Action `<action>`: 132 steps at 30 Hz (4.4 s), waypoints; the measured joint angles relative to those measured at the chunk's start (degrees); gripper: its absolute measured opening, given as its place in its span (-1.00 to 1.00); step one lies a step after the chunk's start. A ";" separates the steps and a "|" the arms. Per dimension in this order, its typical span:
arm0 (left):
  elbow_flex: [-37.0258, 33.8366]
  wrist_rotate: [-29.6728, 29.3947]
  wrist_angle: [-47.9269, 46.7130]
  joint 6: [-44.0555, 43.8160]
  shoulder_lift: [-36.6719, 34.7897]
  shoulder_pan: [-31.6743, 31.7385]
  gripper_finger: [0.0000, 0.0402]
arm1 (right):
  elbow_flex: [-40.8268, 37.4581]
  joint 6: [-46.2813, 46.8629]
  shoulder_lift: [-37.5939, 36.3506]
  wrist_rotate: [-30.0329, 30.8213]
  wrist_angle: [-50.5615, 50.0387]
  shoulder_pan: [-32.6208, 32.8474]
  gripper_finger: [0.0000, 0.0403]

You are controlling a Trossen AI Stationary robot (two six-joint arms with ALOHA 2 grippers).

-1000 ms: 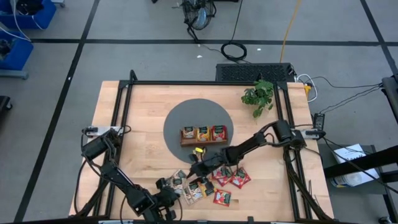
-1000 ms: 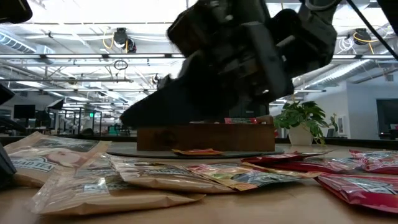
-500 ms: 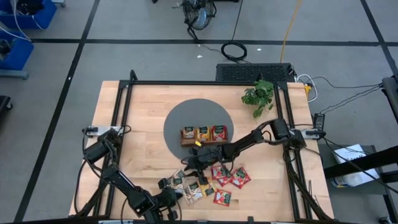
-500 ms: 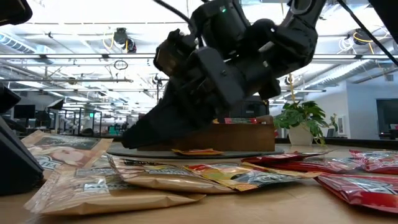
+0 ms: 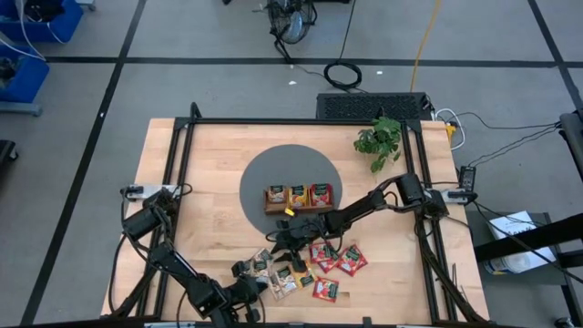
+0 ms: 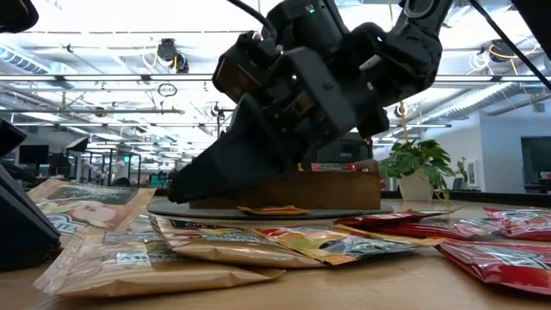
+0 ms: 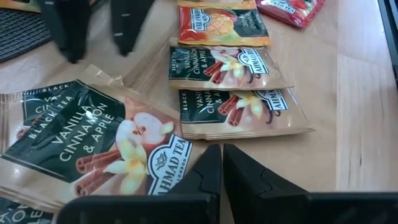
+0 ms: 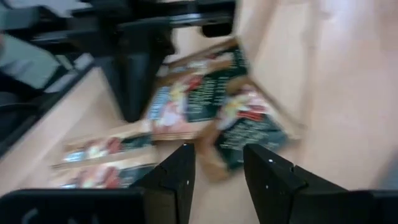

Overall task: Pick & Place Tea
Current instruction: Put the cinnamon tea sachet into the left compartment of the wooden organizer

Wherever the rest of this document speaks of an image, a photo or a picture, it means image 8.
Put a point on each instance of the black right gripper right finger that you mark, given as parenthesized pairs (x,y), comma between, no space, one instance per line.
(273,193)

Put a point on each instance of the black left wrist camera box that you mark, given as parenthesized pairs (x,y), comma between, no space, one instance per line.
(217,30)

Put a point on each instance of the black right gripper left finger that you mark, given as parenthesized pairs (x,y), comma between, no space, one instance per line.
(174,186)

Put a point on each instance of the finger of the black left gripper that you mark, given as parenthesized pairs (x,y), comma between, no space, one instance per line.
(122,81)
(144,81)

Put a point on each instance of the black aluminium table frame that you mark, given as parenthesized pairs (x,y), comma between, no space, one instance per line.
(31,115)

